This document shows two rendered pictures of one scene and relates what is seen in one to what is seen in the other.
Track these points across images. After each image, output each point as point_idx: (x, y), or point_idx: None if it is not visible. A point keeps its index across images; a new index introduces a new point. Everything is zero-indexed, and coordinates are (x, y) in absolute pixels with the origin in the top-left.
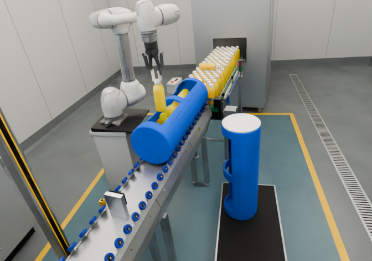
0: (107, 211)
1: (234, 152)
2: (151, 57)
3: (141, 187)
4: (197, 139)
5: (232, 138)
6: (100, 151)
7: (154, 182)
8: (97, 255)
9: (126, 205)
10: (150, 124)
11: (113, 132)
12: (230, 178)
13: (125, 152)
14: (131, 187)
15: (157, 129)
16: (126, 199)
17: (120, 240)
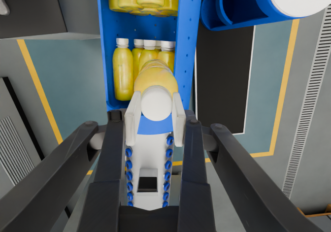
0: (133, 169)
1: (260, 22)
2: (120, 199)
3: (150, 136)
4: None
5: (274, 17)
6: (11, 38)
7: (169, 141)
8: (150, 198)
9: (157, 180)
10: (151, 126)
11: (17, 37)
12: (228, 24)
13: (61, 33)
14: (138, 137)
15: (169, 131)
16: (143, 153)
17: (166, 196)
